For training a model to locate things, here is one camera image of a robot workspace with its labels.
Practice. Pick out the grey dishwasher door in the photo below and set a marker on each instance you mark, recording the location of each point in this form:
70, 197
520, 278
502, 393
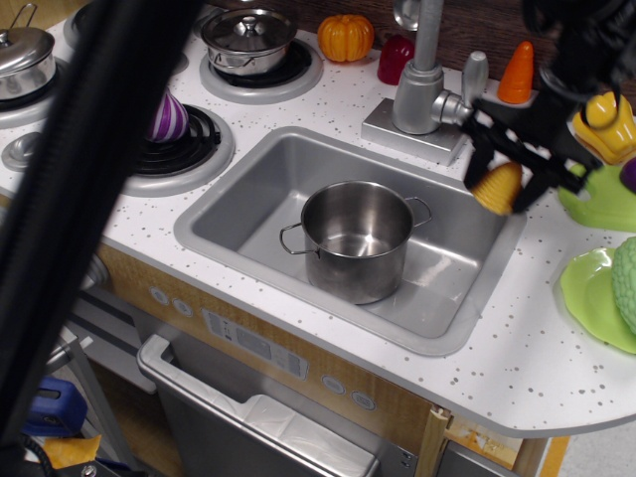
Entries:
229, 423

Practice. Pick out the back right stove burner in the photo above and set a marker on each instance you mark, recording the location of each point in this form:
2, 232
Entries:
299, 72

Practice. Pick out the grey plastic sink basin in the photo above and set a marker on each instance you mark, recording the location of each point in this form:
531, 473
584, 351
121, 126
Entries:
297, 193

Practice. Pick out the grey oven door handle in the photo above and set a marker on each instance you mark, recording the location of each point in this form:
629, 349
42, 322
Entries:
69, 347

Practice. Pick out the front right stove burner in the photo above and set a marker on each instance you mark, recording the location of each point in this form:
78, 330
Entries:
172, 168

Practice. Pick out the purple toy eggplant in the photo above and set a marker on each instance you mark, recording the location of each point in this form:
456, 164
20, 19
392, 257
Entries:
627, 175

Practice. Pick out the green toy cutting board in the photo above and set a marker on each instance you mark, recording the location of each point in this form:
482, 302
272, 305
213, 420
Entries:
604, 203

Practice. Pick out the grey stove knob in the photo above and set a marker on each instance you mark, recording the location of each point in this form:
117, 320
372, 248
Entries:
17, 154
181, 65

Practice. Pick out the green bumpy toy vegetable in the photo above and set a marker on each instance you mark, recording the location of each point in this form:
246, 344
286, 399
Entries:
623, 281

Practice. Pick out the stove burner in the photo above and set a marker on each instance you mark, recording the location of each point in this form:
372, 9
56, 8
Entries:
299, 72
172, 168
37, 107
74, 24

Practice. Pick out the silver toy faucet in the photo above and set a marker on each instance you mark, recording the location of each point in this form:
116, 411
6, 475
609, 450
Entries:
423, 119

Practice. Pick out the steel pot in sink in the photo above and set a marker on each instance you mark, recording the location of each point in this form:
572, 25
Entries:
354, 237

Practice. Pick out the yellow toy corn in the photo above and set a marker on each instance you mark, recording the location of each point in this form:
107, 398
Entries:
499, 188

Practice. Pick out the light green toy plate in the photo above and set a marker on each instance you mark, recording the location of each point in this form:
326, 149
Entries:
586, 288

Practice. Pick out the blue clamp tool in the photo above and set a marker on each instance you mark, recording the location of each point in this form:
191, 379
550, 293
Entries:
58, 409

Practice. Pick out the grey stove knob front left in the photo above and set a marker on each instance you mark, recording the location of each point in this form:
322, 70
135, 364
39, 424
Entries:
17, 154

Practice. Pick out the front left stove burner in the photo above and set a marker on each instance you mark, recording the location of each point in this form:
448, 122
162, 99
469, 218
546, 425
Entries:
37, 107

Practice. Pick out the orange toy pumpkin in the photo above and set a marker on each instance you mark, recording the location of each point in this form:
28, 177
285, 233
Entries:
345, 38

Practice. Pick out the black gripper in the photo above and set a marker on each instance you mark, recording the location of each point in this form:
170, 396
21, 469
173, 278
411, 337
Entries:
535, 136

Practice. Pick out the yellow tape piece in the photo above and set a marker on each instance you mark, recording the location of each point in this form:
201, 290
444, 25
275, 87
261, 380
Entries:
65, 452

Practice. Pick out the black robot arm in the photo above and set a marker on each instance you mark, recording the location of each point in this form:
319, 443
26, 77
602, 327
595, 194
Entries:
62, 210

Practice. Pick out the lidded steel pot on burner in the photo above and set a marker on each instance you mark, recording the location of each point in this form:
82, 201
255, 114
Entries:
249, 41

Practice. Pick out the dark red toy pepper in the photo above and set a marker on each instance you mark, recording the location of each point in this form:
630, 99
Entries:
396, 52

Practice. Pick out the grey stove knob back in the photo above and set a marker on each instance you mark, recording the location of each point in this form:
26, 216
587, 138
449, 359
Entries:
181, 65

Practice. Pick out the purple striped toy onion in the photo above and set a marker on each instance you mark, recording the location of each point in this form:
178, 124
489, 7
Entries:
170, 121

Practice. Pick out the orange toy carrot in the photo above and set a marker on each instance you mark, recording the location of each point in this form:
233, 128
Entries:
516, 84

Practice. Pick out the back left stove burner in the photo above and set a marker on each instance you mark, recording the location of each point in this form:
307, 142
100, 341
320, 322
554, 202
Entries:
74, 24

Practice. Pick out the steel pot at left edge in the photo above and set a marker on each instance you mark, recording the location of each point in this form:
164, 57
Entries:
27, 61

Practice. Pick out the yellow toy bell pepper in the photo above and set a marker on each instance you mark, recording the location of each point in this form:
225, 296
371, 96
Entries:
606, 126

